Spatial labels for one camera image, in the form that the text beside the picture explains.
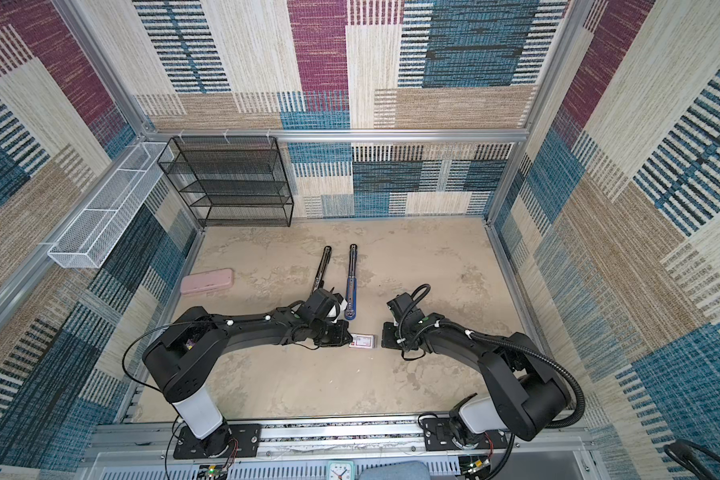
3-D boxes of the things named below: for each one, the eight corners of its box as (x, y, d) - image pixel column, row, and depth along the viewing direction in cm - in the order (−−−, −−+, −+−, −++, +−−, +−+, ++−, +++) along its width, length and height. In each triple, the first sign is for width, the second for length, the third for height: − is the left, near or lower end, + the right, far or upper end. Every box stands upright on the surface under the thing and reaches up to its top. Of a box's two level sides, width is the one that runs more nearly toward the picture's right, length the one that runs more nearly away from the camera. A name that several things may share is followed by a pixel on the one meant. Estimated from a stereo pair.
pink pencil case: (182, 293, 103) (178, 289, 100) (185, 279, 106) (181, 275, 104) (232, 286, 105) (229, 281, 102) (233, 272, 108) (230, 267, 106)
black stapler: (311, 291, 102) (310, 287, 100) (326, 249, 114) (325, 245, 112) (318, 292, 102) (317, 288, 100) (332, 250, 113) (331, 246, 111)
